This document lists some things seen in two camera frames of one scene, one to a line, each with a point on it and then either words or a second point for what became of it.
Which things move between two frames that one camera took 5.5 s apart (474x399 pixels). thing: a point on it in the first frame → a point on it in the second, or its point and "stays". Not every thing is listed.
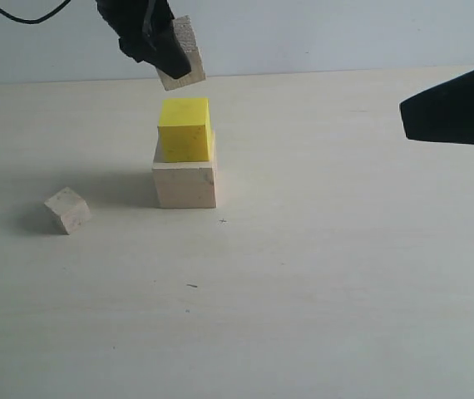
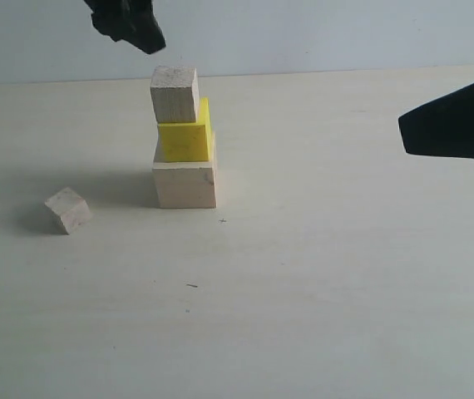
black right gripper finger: x=467 y=110 → x=467 y=123
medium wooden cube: x=186 y=32 → x=175 y=92
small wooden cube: x=72 y=210 stays
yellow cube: x=185 y=130 stays
